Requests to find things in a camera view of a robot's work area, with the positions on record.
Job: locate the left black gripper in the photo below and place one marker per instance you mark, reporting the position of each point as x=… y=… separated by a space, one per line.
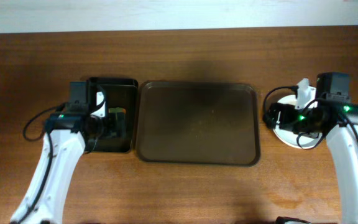
x=117 y=125

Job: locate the green and orange sponge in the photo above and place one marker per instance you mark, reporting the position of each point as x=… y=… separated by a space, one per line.
x=117 y=110

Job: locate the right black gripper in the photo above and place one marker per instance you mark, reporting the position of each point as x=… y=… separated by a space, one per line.
x=276 y=116

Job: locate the large brown serving tray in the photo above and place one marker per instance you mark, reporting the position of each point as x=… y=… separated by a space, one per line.
x=198 y=123

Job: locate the white plate front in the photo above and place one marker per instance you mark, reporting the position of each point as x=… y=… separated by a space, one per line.
x=288 y=137

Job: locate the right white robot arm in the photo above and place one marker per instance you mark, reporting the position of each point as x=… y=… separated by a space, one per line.
x=342 y=142

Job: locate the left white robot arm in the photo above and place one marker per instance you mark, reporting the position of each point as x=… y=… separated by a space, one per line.
x=45 y=198

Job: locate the small black tray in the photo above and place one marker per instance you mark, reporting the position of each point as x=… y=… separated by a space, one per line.
x=115 y=130

